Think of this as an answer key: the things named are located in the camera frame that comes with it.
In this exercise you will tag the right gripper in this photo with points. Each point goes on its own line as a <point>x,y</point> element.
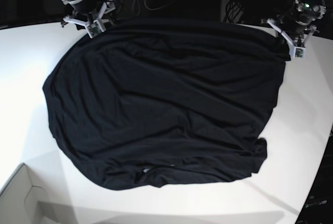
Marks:
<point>89,12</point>

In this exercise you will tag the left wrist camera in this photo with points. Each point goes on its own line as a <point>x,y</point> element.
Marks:
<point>299,52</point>

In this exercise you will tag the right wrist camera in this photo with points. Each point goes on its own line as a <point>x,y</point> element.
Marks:
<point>95,29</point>

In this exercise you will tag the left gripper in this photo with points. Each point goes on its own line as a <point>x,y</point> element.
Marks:
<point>297,36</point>

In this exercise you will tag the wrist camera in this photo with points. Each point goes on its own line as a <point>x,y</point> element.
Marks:
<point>299,52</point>
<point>95,29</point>

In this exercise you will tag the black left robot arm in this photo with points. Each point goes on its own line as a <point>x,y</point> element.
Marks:
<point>302,12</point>

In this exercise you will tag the white cardboard box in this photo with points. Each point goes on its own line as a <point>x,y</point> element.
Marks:
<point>18,202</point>

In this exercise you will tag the black t-shirt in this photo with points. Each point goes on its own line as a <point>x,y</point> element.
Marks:
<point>155,102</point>

